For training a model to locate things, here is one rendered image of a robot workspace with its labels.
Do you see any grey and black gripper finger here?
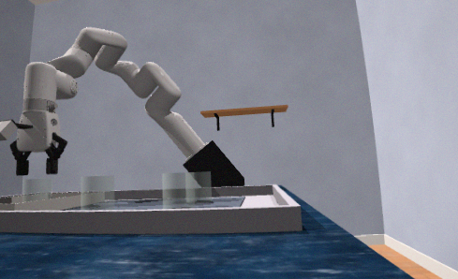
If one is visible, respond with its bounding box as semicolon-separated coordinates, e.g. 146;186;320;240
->
9;140;32;175
45;133;67;174

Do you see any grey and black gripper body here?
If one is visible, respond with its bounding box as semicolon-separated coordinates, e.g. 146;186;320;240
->
17;110;61;153

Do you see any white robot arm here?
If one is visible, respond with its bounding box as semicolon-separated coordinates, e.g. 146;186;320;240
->
22;27;209;162

